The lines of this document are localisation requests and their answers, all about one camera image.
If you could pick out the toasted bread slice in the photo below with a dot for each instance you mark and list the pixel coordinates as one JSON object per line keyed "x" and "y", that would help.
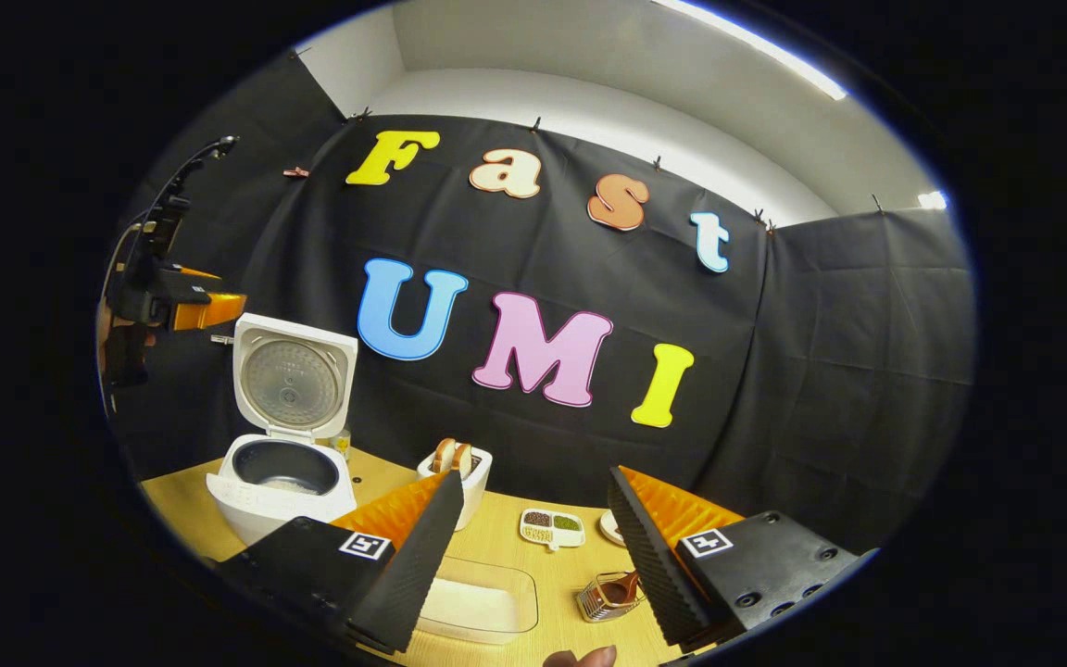
{"x": 463, "y": 460}
{"x": 444, "y": 456}

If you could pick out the small glass bottle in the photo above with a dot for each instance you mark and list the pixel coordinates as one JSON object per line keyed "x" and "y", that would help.
{"x": 342, "y": 445}

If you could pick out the white divided grain dish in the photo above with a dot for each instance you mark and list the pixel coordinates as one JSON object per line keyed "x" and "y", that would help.
{"x": 552, "y": 525}

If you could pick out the clear box of rice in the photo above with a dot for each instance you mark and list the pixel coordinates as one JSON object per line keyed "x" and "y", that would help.
{"x": 478, "y": 607}

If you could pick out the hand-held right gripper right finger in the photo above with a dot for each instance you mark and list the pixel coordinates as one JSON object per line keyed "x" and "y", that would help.
{"x": 654, "y": 565}

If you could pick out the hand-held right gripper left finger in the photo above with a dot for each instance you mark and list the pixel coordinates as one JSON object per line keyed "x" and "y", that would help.
{"x": 408, "y": 574}

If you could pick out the white rice cooker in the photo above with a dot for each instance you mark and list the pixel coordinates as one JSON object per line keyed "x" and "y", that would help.
{"x": 256, "y": 505}

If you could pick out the short ceiling light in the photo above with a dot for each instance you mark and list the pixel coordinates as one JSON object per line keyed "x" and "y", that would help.
{"x": 932, "y": 200}

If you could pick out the round white plate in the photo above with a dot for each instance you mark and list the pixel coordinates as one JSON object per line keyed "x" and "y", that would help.
{"x": 609, "y": 528}

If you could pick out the white toaster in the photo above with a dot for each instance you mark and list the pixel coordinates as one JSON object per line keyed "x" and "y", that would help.
{"x": 476, "y": 496}

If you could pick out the brown wooden spoon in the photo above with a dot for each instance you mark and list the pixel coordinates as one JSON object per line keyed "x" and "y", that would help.
{"x": 621, "y": 588}

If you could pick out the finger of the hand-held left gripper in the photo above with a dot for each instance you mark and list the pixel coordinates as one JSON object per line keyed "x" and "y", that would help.
{"x": 209, "y": 312}

